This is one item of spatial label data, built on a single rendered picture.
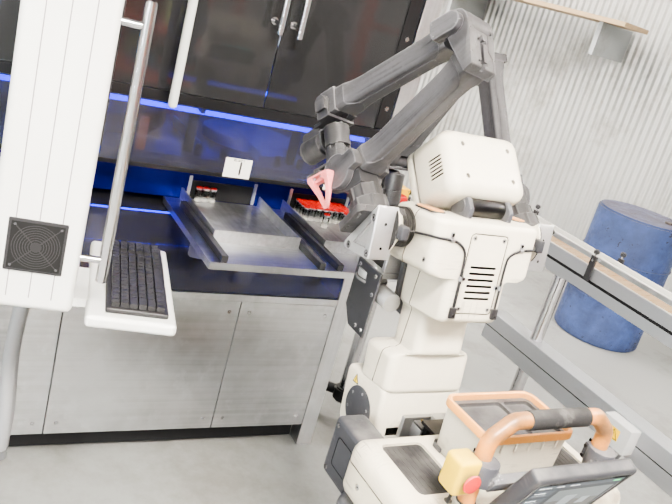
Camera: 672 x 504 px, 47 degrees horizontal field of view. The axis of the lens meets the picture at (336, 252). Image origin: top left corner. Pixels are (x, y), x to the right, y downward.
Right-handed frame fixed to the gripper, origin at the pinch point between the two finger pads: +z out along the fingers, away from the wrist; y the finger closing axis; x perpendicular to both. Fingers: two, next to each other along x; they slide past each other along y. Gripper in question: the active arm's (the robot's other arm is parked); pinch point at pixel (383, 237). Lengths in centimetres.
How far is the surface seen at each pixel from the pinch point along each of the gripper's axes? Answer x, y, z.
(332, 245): 17.3, -0.2, 3.8
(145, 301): 78, -26, 16
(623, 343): -257, 111, 68
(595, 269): -82, -9, 3
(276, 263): 39.4, -10.9, 8.0
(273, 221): 28.2, 19.0, 1.2
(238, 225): 41.3, 14.3, 2.7
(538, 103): -302, 275, -74
